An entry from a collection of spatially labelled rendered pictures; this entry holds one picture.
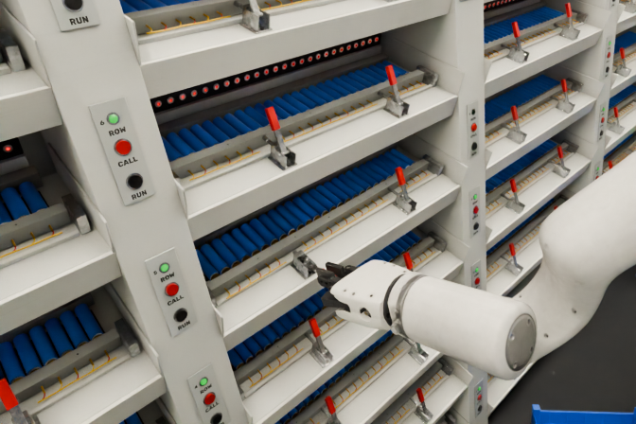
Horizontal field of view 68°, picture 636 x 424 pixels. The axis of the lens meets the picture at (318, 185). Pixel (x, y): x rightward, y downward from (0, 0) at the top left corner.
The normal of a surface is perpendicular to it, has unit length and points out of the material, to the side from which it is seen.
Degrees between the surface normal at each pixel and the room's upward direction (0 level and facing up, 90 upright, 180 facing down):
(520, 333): 79
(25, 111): 111
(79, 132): 90
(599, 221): 51
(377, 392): 21
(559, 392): 0
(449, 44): 90
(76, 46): 90
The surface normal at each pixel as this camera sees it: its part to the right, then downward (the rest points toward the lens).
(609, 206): -0.63, -0.30
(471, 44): 0.65, 0.22
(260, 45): 0.66, 0.52
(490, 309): -0.40, -0.83
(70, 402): 0.08, -0.76
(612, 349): -0.15, -0.90
